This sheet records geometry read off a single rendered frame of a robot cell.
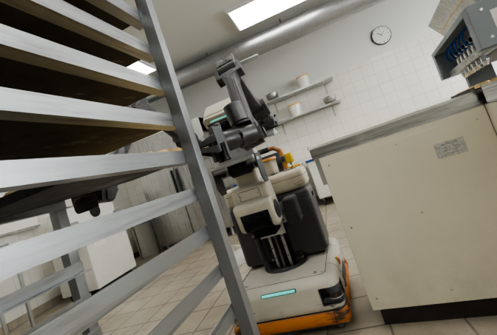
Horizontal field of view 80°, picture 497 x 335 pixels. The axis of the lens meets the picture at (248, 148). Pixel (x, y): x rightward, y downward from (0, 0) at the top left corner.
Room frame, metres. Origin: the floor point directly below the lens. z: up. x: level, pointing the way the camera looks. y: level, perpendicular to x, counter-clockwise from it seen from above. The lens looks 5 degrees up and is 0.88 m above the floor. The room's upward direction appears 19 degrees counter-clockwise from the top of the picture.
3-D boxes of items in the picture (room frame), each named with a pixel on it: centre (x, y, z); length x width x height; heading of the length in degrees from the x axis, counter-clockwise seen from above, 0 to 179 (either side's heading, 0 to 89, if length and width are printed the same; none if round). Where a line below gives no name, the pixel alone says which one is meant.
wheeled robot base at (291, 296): (1.88, 0.00, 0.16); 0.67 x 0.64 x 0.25; 163
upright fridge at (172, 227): (5.46, 1.23, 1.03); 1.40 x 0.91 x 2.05; 76
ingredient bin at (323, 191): (5.02, -1.13, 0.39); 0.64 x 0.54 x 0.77; 165
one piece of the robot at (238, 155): (1.60, 0.09, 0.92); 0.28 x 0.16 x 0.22; 73
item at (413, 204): (1.47, -0.69, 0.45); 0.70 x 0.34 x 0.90; 66
